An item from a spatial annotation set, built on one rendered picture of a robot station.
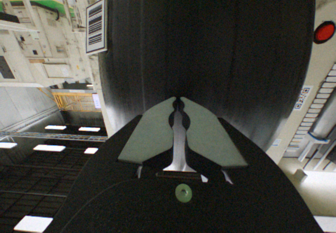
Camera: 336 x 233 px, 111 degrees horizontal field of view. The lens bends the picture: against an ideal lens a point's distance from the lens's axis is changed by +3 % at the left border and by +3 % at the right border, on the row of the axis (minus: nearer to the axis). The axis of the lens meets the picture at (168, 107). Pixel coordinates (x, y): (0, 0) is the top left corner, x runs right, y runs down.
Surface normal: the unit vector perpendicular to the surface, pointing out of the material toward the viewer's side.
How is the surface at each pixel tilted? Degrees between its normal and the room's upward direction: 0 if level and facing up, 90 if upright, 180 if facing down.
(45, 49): 90
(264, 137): 84
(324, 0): 90
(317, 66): 90
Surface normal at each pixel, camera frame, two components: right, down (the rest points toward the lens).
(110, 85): -0.72, 0.19
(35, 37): -0.08, 0.41
